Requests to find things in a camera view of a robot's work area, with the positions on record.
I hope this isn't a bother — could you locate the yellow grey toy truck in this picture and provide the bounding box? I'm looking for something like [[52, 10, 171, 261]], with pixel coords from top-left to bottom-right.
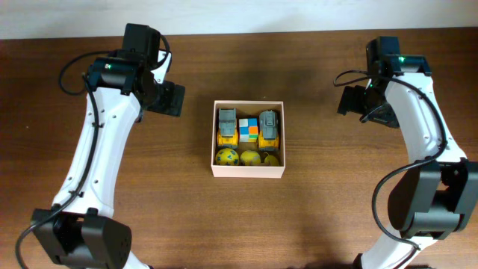
[[217, 108, 238, 149], [258, 111, 280, 152]]

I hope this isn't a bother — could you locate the yellow ball with blue letters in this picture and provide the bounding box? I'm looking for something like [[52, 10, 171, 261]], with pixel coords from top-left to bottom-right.
[[215, 148, 240, 166]]

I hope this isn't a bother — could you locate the colourful puzzle cube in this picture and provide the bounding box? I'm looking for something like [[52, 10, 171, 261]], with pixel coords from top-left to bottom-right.
[[239, 118, 259, 143]]

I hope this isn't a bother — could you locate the yellow ball with grey eyes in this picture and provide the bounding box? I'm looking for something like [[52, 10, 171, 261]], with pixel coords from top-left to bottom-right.
[[240, 150, 261, 166]]

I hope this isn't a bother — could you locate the yellow cat rattle drum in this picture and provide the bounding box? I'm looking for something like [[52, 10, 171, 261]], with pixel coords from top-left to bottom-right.
[[264, 152, 280, 167]]

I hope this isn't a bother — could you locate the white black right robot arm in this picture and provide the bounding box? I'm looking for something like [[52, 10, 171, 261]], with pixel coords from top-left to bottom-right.
[[338, 52, 477, 268]]

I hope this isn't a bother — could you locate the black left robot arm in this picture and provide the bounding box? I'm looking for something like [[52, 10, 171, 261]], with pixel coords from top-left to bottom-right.
[[28, 23, 185, 269]]

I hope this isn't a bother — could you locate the pink open cardboard box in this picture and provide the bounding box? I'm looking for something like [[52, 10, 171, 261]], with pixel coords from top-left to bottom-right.
[[210, 100, 286, 179]]

